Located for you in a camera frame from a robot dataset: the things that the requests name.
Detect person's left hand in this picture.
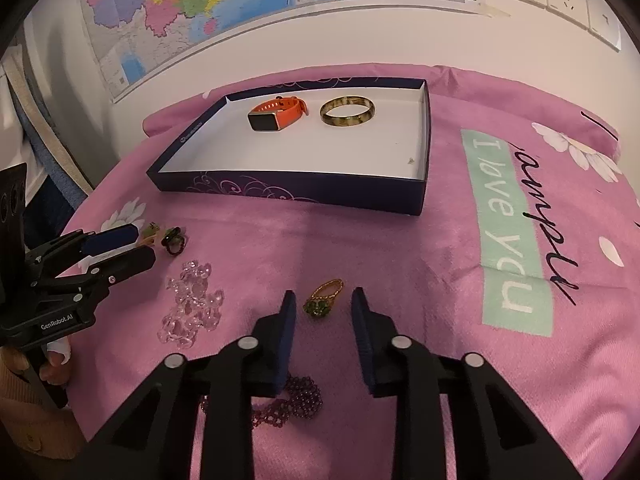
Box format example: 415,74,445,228
37,337,72,386

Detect pink printed blanket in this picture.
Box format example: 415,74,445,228
65,62,640,480

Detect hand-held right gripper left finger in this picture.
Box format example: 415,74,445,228
80,290,298,480

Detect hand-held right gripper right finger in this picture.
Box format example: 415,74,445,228
350,287,583,480

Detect person's left forearm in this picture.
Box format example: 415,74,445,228
0,347,83,461

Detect gold ring with green stone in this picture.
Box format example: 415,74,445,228
303,278,346,319

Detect gold bangle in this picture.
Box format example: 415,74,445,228
320,96,376,128

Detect dark blue shallow box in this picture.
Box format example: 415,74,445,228
146,78,432,217

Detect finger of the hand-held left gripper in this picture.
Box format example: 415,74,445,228
27,224,141,273
30,247,157,306

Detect purple bead bracelet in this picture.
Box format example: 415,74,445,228
200,374,323,428

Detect clear crystal bracelet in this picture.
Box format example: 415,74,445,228
157,259,226,347

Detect blue cloth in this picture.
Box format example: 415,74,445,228
7,77,96,238

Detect green pompom ring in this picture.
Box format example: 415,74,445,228
159,226,189,256

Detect orange smartwatch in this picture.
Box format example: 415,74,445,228
247,96,308,133

